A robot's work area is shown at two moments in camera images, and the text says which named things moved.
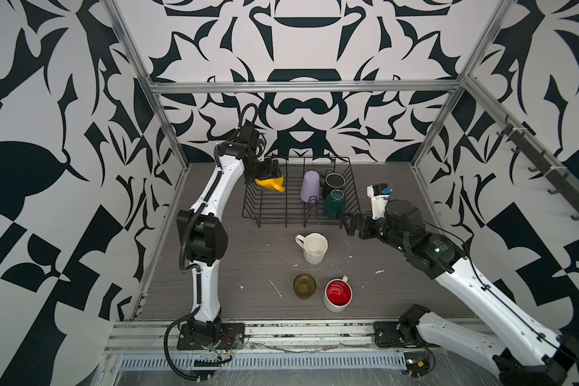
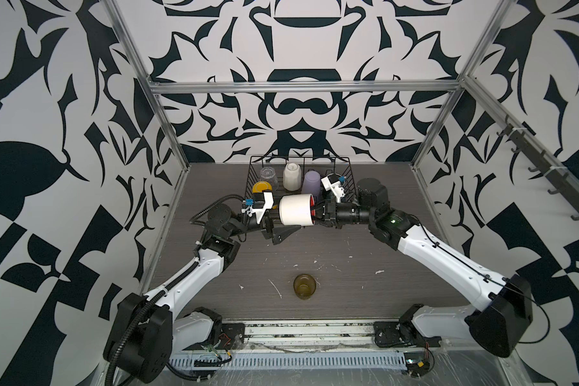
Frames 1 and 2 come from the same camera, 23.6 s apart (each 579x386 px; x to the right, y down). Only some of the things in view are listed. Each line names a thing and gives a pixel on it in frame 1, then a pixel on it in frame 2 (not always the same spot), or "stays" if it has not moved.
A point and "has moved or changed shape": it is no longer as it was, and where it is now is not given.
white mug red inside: x=338 y=294 to x=297 y=210
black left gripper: x=270 y=172 to x=277 y=236
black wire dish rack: x=318 y=190 stays
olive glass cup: x=305 y=286 stays
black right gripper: x=367 y=222 to x=321 y=204
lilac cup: x=310 y=187 stays
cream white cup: x=314 y=246 to x=292 y=177
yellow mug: x=276 y=183 has moved or changed shape
